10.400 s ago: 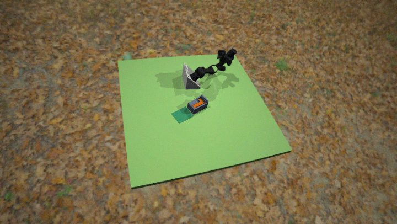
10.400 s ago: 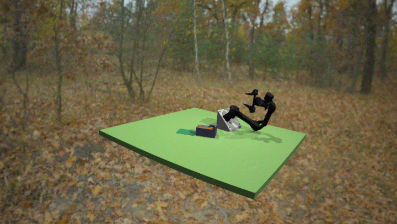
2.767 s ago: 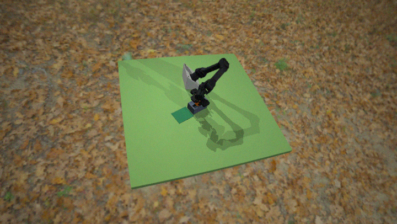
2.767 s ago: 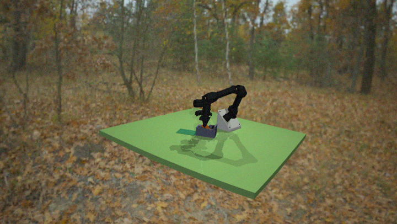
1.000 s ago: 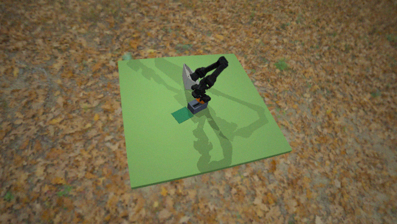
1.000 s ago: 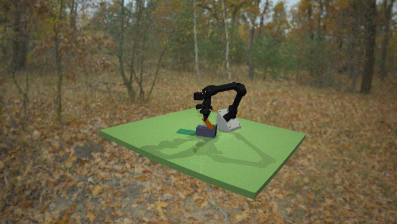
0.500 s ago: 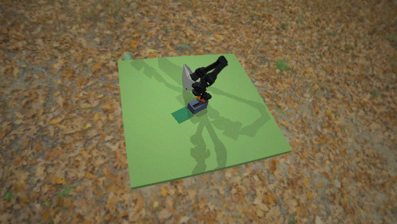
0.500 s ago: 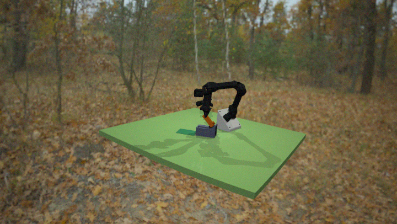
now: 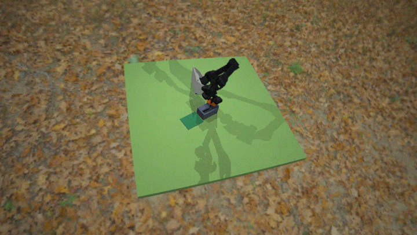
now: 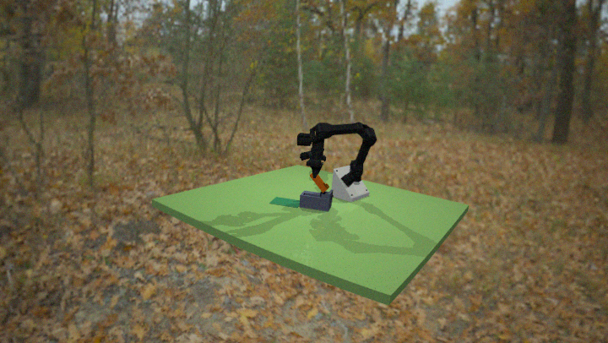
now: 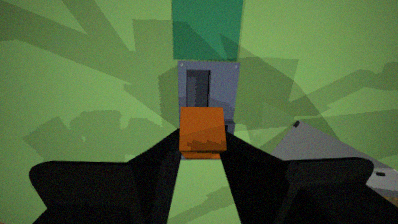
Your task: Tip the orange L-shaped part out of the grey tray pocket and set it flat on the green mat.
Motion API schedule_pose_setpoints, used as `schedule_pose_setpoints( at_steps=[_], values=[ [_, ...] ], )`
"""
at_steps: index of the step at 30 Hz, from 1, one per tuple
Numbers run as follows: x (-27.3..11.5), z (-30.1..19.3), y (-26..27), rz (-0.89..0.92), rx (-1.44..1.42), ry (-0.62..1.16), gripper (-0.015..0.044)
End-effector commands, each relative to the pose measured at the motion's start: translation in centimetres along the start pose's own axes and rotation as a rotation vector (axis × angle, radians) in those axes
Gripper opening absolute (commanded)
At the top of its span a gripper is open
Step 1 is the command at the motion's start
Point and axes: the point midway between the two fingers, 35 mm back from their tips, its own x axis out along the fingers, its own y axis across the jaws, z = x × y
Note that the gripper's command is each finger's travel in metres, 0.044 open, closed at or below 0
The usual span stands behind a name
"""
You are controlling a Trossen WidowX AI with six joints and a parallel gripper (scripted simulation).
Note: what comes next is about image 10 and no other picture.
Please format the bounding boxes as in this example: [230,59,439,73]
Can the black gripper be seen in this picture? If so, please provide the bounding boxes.
[307,147,326,178]

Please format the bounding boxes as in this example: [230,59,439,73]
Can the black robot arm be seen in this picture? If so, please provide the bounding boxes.
[297,122,377,187]

